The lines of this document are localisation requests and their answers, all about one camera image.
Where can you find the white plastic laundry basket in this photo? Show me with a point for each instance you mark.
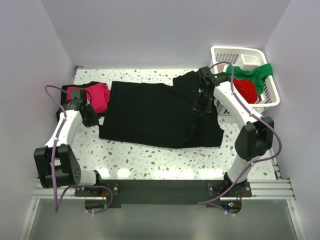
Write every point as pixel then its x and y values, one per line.
pixel 249 59

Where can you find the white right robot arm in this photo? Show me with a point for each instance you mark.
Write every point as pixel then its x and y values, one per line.
pixel 255 131

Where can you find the red t shirt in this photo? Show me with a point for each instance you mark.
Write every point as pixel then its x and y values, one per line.
pixel 246 89

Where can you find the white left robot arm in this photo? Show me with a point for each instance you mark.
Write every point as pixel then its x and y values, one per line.
pixel 56 163

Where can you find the black t shirt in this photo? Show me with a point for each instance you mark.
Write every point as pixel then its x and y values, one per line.
pixel 64 94
pixel 160 115

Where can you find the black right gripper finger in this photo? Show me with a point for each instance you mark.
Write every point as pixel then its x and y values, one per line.
pixel 207 104
pixel 199 102

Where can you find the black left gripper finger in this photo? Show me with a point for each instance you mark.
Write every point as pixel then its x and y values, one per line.
pixel 90 123
pixel 89 114

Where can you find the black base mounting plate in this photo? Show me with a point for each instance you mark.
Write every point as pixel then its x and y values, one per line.
pixel 149 192

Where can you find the folded pink t shirt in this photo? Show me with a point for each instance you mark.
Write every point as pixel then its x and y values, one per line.
pixel 97 93

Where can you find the green t shirt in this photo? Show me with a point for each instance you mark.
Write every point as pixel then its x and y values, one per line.
pixel 257 75

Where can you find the folded black t shirt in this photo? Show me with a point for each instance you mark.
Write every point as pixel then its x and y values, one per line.
pixel 64 94

